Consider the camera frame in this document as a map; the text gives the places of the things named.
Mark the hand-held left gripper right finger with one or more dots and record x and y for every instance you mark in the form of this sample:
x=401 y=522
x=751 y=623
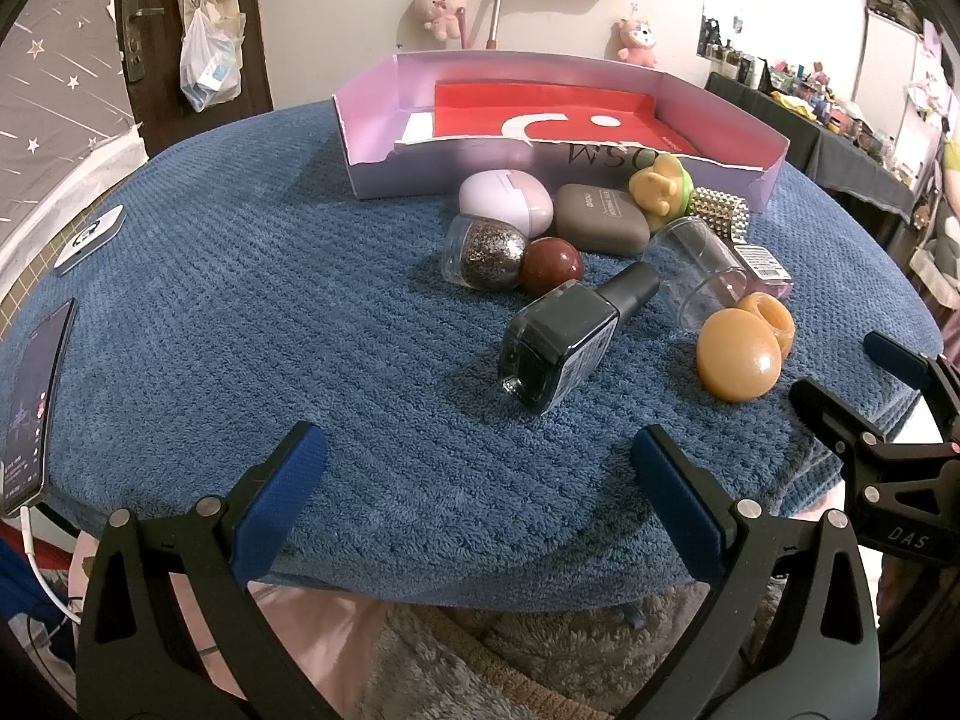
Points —
x=675 y=495

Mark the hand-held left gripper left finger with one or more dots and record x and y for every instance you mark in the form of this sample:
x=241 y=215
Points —
x=281 y=495

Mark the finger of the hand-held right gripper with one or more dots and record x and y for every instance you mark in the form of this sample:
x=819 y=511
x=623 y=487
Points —
x=892 y=356
x=829 y=409

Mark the orange round jar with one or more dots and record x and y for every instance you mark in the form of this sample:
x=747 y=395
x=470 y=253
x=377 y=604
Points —
x=772 y=319

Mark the clear plastic cup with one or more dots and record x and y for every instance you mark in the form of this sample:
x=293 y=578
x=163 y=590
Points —
x=697 y=270

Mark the dark nail polish bottle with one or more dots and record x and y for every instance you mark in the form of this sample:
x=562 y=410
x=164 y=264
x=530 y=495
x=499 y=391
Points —
x=559 y=337

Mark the gold studded cuff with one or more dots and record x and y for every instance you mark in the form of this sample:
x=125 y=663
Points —
x=720 y=210

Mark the dark red ball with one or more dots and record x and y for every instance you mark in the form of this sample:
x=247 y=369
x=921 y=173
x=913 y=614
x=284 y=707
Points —
x=551 y=266

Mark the green hooded bear figurine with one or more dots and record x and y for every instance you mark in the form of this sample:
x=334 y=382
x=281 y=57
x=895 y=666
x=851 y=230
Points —
x=660 y=191

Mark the taupe eyeshadow case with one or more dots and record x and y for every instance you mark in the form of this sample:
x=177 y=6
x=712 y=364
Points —
x=600 y=221

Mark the clear glitter jar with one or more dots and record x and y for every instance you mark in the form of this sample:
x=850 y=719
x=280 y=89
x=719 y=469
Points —
x=487 y=255

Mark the lilac egg-shaped case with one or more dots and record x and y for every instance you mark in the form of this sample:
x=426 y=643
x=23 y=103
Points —
x=502 y=199

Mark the lilac cardboard box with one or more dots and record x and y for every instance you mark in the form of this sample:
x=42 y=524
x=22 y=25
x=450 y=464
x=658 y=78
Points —
x=420 y=172

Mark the pink cloth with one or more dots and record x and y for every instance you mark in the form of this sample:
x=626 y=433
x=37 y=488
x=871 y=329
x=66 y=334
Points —
x=300 y=652

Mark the blue textured towel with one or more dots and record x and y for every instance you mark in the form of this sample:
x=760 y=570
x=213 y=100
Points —
x=262 y=315

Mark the dark cloth covered table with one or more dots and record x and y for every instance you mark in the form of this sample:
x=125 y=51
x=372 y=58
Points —
x=810 y=142

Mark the black smartphone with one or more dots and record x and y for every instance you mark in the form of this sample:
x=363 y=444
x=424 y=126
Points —
x=30 y=405

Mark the white cabinet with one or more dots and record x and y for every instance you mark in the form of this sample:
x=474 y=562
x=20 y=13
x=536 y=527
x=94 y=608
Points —
x=889 y=67

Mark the white card black logo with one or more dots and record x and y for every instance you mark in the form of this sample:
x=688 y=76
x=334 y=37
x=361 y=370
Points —
x=90 y=236

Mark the dark patterned bag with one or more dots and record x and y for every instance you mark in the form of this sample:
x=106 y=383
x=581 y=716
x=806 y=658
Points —
x=896 y=7

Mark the bright pink plush toy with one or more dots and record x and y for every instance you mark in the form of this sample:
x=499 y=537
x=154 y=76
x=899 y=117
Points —
x=637 y=41

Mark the brown wooden door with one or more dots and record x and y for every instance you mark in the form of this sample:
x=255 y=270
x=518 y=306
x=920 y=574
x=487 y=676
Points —
x=259 y=75

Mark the red paper liner white print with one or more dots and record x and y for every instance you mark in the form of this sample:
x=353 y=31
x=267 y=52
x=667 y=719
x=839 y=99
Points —
x=487 y=112

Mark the hanging clear plastic bag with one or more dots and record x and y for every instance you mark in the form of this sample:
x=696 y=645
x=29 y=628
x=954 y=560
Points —
x=206 y=67

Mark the grey starry curtain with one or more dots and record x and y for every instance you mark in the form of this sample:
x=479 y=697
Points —
x=60 y=90

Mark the pink stick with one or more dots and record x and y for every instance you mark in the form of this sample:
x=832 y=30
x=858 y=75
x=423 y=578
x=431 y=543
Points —
x=465 y=30

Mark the pale pink plush toy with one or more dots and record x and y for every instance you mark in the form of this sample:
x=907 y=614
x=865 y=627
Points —
x=439 y=7

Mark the silver pole orange grip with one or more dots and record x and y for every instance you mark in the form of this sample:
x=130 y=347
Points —
x=496 y=7

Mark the wall photo cluster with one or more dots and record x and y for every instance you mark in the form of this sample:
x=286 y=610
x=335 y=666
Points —
x=720 y=37

